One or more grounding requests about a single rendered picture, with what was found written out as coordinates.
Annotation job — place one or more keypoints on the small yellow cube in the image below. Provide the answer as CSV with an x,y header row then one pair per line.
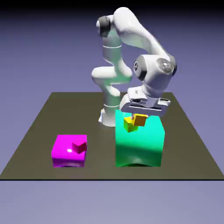
x,y
129,124

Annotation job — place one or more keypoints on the large magenta box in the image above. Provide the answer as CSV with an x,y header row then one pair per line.
x,y
64,150

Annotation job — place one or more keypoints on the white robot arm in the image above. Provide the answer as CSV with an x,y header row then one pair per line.
x,y
130,35

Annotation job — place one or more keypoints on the small orange cube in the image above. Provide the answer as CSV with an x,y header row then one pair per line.
x,y
139,120

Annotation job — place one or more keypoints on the large green box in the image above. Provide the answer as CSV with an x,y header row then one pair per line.
x,y
140,143

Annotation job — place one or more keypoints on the small pink cube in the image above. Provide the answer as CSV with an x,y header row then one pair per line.
x,y
79,146

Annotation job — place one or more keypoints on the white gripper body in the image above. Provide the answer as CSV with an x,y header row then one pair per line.
x,y
143,109

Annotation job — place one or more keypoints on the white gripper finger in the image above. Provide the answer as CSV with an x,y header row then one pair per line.
x,y
133,117

